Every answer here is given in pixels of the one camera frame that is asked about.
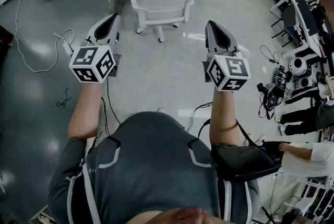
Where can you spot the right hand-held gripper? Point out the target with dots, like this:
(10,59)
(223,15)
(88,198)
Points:
(229,71)

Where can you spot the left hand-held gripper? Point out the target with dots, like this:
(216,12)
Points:
(91,63)

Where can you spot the person's left forearm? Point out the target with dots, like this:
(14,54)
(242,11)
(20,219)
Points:
(83,113)

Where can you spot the person's right forearm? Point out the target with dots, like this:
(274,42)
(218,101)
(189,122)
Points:
(221,118)

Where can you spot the black metal chair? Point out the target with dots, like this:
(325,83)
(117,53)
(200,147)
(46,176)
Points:
(289,18)

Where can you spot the large white round robot head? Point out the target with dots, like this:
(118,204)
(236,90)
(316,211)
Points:
(298,66)

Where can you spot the long white workbench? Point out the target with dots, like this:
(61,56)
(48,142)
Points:
(305,11)

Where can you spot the small white round robot head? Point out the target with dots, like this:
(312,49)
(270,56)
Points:
(304,83)

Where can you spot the dark brown furniture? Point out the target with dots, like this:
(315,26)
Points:
(5,42)

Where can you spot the black hip-worn device box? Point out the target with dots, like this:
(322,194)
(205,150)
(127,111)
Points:
(242,163)

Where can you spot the person's grey shirt torso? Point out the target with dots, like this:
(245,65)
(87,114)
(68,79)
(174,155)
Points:
(151,165)

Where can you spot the white metal rack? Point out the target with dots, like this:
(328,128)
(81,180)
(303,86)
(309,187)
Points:
(313,191)

